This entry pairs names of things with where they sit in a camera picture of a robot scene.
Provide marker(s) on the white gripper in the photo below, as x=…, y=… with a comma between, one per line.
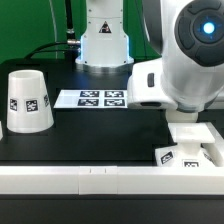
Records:
x=181, y=89

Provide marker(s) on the white lamp base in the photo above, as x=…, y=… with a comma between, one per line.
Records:
x=187, y=151

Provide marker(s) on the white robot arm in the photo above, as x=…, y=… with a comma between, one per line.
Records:
x=186, y=31

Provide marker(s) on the white lamp shade cone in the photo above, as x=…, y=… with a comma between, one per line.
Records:
x=28, y=106

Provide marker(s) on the white marker sheet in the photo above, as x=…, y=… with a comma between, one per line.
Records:
x=91, y=99

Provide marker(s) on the white part at left edge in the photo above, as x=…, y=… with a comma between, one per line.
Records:
x=1, y=131

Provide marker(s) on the white table border frame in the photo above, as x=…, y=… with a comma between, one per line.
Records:
x=183, y=179

